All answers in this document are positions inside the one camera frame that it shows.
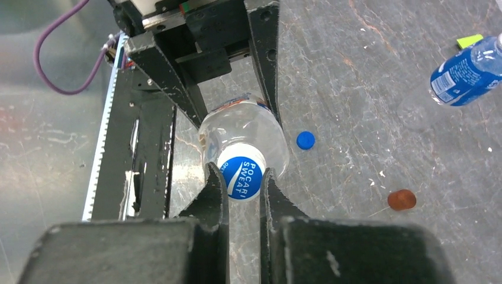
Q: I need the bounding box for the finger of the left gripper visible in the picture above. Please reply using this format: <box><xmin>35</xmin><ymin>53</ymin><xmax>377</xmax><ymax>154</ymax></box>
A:
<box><xmin>124</xmin><ymin>31</ymin><xmax>208</xmax><ymax>128</ymax></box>
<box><xmin>244</xmin><ymin>0</ymin><xmax>282</xmax><ymax>124</ymax></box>

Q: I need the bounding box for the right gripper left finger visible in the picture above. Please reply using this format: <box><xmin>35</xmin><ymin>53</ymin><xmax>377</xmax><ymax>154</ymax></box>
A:
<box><xmin>18</xmin><ymin>163</ymin><xmax>230</xmax><ymax>283</ymax></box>

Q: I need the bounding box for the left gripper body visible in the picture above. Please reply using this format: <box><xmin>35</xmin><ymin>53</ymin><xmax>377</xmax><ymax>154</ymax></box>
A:
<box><xmin>109</xmin><ymin>1</ymin><xmax>250</xmax><ymax>83</ymax></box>

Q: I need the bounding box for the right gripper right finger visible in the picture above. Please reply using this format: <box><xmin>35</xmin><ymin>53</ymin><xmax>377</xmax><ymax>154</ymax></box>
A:
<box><xmin>259</xmin><ymin>168</ymin><xmax>456</xmax><ymax>283</ymax></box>

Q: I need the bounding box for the red label clear bottle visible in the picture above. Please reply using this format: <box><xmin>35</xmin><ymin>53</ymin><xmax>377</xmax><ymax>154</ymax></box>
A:
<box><xmin>198</xmin><ymin>91</ymin><xmax>289</xmax><ymax>176</ymax></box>

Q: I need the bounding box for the white blue bottle cap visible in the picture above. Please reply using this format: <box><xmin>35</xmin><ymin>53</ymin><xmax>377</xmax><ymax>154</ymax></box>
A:
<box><xmin>217</xmin><ymin>143</ymin><xmax>266</xmax><ymax>202</ymax></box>

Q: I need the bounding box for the solid blue bottle cap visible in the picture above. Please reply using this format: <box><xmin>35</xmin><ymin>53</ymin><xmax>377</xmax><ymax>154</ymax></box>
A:
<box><xmin>296</xmin><ymin>131</ymin><xmax>316</xmax><ymax>150</ymax></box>

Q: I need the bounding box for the blue label Pocari bottle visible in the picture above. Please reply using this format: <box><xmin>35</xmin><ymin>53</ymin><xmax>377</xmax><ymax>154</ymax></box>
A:
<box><xmin>430</xmin><ymin>35</ymin><xmax>501</xmax><ymax>107</ymax></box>

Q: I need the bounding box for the brown cylinder block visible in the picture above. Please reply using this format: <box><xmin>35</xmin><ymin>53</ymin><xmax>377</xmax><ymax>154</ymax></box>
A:
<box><xmin>387</xmin><ymin>189</ymin><xmax>417</xmax><ymax>211</ymax></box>

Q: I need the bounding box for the green block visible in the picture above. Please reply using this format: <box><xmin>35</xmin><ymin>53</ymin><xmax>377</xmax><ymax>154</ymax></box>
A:
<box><xmin>456</xmin><ymin>34</ymin><xmax>484</xmax><ymax>50</ymax></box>

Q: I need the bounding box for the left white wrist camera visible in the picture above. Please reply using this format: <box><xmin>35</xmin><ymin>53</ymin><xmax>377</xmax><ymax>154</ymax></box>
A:
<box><xmin>130</xmin><ymin>0</ymin><xmax>167</xmax><ymax>16</ymax></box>

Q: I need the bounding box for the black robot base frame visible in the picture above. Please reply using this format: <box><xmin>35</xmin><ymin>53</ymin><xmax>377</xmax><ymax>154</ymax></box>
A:
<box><xmin>90</xmin><ymin>69</ymin><xmax>176</xmax><ymax>221</ymax></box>

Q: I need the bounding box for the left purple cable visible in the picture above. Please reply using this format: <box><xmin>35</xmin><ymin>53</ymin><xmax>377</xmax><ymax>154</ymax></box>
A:
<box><xmin>33</xmin><ymin>0</ymin><xmax>128</xmax><ymax>96</ymax></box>

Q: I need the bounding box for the white slotted cable duct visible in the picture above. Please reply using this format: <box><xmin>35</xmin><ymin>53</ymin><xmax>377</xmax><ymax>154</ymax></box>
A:
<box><xmin>82</xmin><ymin>32</ymin><xmax>126</xmax><ymax>222</ymax></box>

